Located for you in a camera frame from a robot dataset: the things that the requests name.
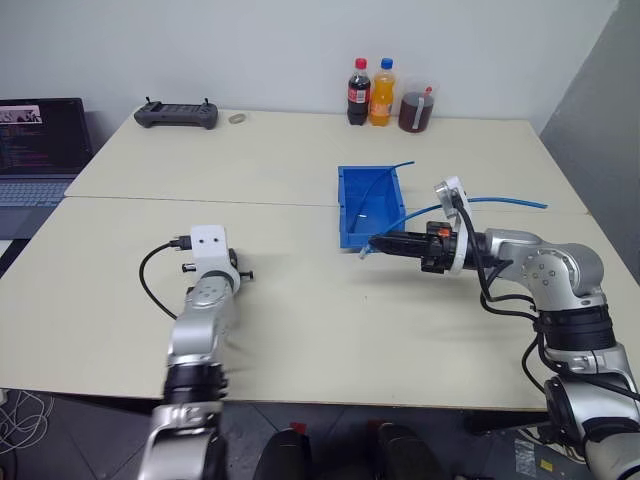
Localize blue plastic bin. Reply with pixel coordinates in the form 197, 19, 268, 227
336, 161, 409, 252

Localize curved blue cable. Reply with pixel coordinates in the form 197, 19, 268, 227
348, 159, 417, 232

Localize white floor cables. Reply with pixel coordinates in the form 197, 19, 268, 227
0, 388, 55, 454

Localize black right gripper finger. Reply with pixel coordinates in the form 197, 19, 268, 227
368, 241, 426, 260
378, 231, 427, 247

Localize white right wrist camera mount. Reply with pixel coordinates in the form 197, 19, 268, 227
432, 175, 475, 277

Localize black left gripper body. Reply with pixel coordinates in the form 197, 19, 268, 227
179, 247, 255, 282

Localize dark grey handheld controller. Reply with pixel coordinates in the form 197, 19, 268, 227
133, 96, 219, 131

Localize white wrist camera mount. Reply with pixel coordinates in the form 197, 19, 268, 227
432, 175, 475, 277
189, 224, 237, 282

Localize open laptop computer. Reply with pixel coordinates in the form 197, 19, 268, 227
0, 97, 95, 241

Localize cola bottle red cap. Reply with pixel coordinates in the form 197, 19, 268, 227
345, 57, 373, 128

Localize plastic cup with dark liquid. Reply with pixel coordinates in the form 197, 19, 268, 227
397, 76, 442, 134

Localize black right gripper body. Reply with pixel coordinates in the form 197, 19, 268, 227
418, 218, 455, 275

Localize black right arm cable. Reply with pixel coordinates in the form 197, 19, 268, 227
452, 192, 640, 401

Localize long blue cable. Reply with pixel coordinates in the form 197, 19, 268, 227
357, 195, 550, 259

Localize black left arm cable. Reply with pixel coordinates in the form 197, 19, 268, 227
139, 236, 193, 321

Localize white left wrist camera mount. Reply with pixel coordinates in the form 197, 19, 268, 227
189, 224, 237, 282

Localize grey labelled floor box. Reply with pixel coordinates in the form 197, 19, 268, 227
508, 433, 557, 480

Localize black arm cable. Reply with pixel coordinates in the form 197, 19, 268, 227
139, 236, 193, 321
452, 192, 640, 401

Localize orange soda bottle blue cap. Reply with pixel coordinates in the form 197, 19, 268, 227
368, 57, 397, 128

